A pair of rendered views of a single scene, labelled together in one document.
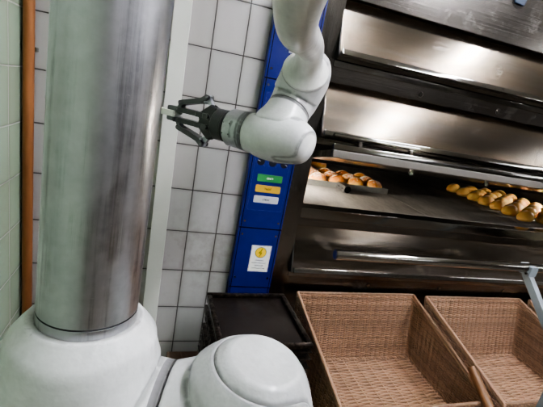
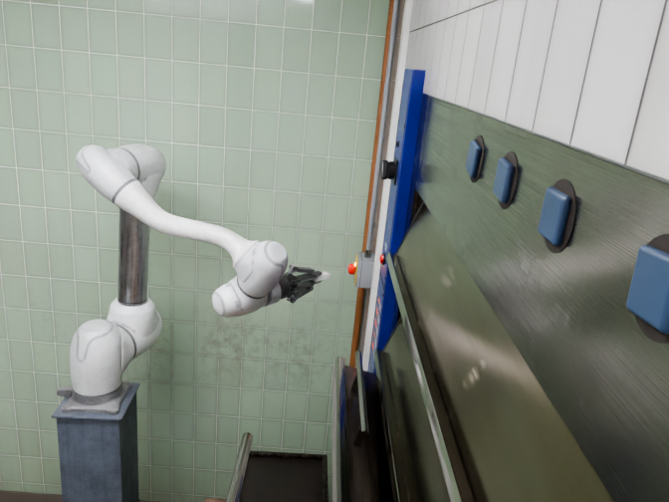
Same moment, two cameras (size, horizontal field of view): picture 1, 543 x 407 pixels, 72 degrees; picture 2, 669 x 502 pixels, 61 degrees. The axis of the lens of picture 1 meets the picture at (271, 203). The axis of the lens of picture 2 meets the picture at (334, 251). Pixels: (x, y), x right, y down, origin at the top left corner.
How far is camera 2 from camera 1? 2.17 m
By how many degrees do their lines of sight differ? 99
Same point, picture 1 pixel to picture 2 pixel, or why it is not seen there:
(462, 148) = not seen: outside the picture
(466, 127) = not seen: hidden behind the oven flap
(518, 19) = (502, 240)
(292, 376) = (84, 329)
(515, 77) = (487, 418)
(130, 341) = (115, 306)
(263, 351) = (98, 326)
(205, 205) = not seen: hidden behind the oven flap
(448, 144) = (418, 489)
